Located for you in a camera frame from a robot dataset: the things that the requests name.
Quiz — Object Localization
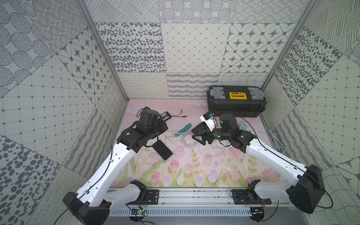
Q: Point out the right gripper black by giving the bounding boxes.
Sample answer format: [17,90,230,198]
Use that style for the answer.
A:
[192,124,231,145]

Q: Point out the phone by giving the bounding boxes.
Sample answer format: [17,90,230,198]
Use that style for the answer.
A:
[152,140,173,160]

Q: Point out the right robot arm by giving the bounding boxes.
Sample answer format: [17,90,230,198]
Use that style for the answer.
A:
[192,113,326,214]

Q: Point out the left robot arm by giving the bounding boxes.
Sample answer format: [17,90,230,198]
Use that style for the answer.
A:
[63,107,168,225]

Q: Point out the black charging board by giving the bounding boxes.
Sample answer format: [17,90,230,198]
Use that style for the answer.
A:
[161,111,172,122]

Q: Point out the teal handheld tool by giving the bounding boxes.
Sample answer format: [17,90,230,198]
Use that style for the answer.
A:
[174,123,191,137]

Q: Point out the white teal charger adapters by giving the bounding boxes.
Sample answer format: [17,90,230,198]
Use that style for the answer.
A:
[240,123,248,131]

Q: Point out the white cable bundle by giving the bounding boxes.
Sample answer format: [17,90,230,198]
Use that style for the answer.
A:
[165,130,228,158]

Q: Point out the black toolbox yellow handle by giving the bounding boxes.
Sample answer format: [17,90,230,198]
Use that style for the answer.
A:
[207,85,267,118]

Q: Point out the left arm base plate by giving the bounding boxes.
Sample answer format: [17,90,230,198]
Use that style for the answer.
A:
[134,189,160,205]

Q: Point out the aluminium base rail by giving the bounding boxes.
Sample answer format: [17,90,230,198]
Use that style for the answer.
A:
[81,187,313,208]

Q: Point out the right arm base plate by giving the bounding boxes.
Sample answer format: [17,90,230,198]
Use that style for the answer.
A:
[229,189,272,205]

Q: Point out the white wall cable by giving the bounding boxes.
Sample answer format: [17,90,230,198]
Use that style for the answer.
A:
[268,128,287,157]

